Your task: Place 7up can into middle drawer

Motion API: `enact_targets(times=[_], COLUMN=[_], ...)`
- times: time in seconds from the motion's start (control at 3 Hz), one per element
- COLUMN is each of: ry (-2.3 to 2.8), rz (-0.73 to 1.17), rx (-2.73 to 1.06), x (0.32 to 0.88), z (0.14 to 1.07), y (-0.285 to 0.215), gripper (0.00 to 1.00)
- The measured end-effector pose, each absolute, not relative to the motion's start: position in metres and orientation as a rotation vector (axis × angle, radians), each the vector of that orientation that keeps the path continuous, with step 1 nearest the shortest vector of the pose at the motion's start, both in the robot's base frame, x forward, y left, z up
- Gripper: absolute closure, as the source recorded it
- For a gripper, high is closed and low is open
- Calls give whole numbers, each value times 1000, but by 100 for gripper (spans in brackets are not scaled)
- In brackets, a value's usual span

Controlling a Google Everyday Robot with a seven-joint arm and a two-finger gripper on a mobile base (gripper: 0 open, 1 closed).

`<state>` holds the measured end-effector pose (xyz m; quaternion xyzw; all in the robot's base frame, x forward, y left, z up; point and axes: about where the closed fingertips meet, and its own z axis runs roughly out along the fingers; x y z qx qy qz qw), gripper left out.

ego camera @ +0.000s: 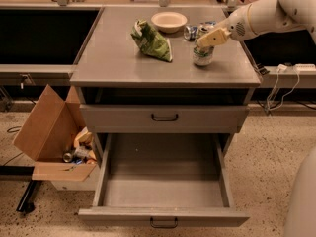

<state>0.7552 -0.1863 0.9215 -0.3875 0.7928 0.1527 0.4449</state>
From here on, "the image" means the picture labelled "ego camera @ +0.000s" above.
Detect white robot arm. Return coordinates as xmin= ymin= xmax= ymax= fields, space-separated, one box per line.
xmin=197 ymin=0 xmax=316 ymax=237

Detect white power cables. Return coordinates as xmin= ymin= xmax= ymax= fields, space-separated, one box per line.
xmin=265 ymin=63 xmax=316 ymax=114

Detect open grey middle drawer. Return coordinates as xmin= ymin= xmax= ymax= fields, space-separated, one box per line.
xmin=79 ymin=133 xmax=249 ymax=229

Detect green chip bag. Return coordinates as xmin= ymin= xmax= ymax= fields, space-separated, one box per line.
xmin=131 ymin=20 xmax=173 ymax=62

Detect closed grey top drawer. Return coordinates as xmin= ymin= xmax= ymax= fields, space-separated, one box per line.
xmin=80 ymin=105 xmax=249 ymax=133

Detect blue Pepsi can lying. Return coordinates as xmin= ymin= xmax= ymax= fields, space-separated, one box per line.
xmin=184 ymin=21 xmax=216 ymax=40

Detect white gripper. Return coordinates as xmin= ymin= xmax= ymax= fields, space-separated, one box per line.
xmin=197 ymin=4 xmax=256 ymax=48

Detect white paper bowl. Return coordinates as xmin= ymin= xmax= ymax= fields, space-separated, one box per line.
xmin=151 ymin=12 xmax=187 ymax=34

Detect brown cardboard box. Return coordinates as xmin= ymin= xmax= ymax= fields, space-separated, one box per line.
xmin=13 ymin=85 xmax=96 ymax=182

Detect black table leg base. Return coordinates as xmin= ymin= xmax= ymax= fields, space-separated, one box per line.
xmin=0 ymin=166 xmax=41 ymax=214

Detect green white 7up can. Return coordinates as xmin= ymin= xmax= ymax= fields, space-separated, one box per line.
xmin=192 ymin=23 xmax=216 ymax=67

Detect silver can in box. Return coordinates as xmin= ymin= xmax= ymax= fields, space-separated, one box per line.
xmin=63 ymin=152 xmax=74 ymax=163

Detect grey drawer cabinet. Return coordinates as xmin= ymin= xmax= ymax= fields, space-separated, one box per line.
xmin=71 ymin=5 xmax=260 ymax=150

